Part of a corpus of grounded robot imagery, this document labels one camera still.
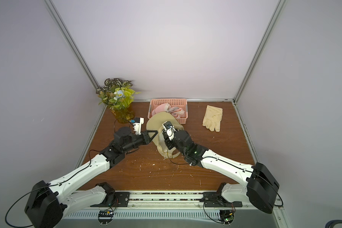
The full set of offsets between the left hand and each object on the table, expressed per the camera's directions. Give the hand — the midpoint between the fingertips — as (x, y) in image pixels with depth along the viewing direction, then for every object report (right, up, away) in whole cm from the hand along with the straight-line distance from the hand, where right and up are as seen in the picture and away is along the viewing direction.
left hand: (159, 133), depth 73 cm
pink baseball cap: (+10, +12, +25) cm, 29 cm away
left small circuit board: (-28, -44, -1) cm, 52 cm away
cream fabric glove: (+37, +6, +34) cm, 51 cm away
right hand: (+3, +2, +2) cm, 4 cm away
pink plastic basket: (+14, +19, +41) cm, 47 cm away
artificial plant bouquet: (-31, +24, +20) cm, 44 cm away
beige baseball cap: (-2, +5, 0) cm, 6 cm away
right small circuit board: (+35, -42, -3) cm, 55 cm away
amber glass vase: (-30, +8, +30) cm, 43 cm away
